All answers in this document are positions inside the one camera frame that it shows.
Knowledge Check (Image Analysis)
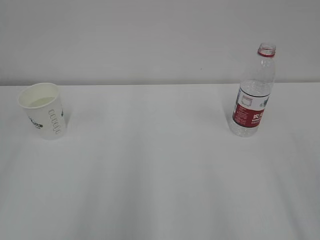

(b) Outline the white paper cup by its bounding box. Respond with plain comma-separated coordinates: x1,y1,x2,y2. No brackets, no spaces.
17,82,67,140

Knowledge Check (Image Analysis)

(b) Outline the clear Nongfu Spring water bottle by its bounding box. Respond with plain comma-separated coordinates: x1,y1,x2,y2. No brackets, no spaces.
229,42,276,138

